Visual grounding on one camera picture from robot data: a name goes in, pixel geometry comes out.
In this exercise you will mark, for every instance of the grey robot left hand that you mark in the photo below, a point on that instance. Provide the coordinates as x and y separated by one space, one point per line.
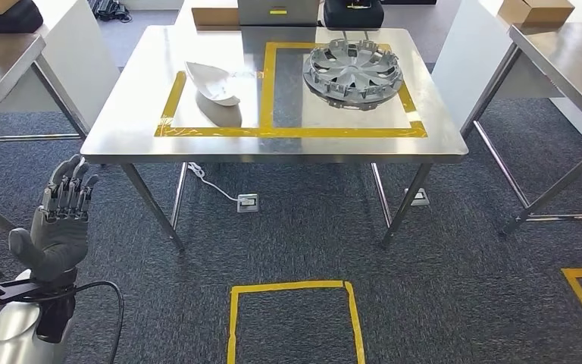
60 246

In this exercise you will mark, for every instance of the white curved plastic part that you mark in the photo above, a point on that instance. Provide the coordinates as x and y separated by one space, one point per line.
215 85

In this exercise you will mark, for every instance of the steel workbench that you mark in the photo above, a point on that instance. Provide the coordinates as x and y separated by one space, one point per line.
120 125

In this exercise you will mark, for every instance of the grey floor socket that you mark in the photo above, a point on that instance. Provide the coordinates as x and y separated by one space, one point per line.
247 203
419 197

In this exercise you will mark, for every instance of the steel table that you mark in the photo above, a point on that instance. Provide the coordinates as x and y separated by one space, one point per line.
562 55
0 60

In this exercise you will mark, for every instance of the white desk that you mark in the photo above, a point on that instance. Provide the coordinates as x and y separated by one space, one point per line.
80 50
471 65

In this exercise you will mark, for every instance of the black bag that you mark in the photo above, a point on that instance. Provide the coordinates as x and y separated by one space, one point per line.
15 22
353 17

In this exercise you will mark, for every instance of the grey box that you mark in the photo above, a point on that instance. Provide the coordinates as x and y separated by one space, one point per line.
256 15

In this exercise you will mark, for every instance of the grey plastic wheel cover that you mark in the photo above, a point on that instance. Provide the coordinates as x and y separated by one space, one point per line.
353 70

